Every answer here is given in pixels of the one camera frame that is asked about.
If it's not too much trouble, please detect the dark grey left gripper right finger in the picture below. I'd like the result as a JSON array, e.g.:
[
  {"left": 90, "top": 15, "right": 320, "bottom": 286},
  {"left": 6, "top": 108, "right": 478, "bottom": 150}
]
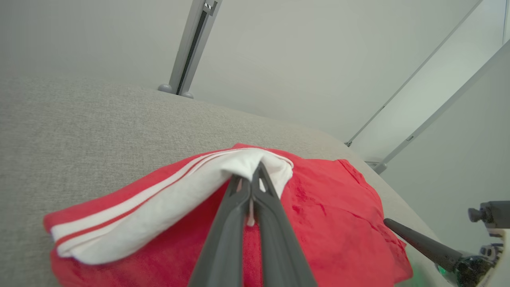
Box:
[{"left": 251, "top": 161, "right": 318, "bottom": 287}]

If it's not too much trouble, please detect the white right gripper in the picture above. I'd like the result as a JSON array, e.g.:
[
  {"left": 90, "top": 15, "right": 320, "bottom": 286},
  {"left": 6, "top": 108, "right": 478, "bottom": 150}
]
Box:
[{"left": 384, "top": 218, "right": 510, "bottom": 287}]

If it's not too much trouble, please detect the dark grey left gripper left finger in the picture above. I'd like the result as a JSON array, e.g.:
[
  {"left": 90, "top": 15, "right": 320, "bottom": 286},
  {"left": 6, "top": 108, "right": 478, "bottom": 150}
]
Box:
[{"left": 188, "top": 175, "right": 252, "bottom": 287}]

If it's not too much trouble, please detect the red white striped jersey top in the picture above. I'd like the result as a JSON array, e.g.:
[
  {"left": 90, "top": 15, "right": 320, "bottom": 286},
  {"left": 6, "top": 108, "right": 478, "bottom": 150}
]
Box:
[{"left": 43, "top": 143, "right": 414, "bottom": 287}]

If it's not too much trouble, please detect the grey fabric sofa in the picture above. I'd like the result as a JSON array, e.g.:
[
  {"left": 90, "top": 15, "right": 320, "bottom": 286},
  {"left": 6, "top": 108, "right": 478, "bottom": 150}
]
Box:
[{"left": 0, "top": 76, "right": 453, "bottom": 287}]

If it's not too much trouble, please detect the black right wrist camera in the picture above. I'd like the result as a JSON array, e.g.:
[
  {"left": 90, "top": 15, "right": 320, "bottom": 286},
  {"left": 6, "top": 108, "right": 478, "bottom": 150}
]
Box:
[{"left": 468, "top": 201, "right": 510, "bottom": 229}]

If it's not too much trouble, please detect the grey metal partition post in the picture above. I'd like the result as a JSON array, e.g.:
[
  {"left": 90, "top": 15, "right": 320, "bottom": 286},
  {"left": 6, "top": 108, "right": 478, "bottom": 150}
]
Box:
[
  {"left": 366, "top": 39, "right": 510, "bottom": 175},
  {"left": 344, "top": 0, "right": 485, "bottom": 147},
  {"left": 157, "top": 0, "right": 222, "bottom": 99}
]

